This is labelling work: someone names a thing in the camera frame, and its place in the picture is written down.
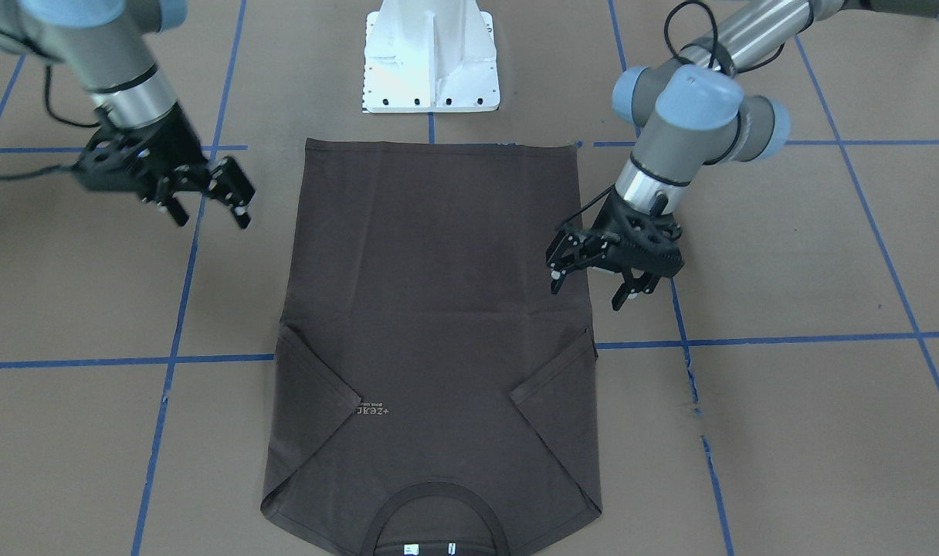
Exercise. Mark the dark brown t-shirt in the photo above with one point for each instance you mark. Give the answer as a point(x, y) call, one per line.
point(433, 396)

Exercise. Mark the white metal mount base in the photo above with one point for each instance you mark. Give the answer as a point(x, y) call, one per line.
point(430, 57)

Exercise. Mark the brown paper table cover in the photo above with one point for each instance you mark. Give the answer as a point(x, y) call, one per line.
point(779, 397)

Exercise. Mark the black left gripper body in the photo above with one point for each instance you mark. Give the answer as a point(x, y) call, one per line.
point(610, 218)

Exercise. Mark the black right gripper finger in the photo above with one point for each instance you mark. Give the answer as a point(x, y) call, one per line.
point(165, 187)
point(226, 182)

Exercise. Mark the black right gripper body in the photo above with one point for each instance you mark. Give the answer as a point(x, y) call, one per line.
point(168, 141)

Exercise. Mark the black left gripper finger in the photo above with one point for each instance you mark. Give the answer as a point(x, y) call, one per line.
point(633, 283)
point(574, 249)

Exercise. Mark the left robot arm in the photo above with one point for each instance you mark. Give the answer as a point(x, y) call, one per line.
point(691, 113)

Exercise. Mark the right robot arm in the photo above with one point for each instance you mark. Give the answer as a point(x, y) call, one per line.
point(103, 44)

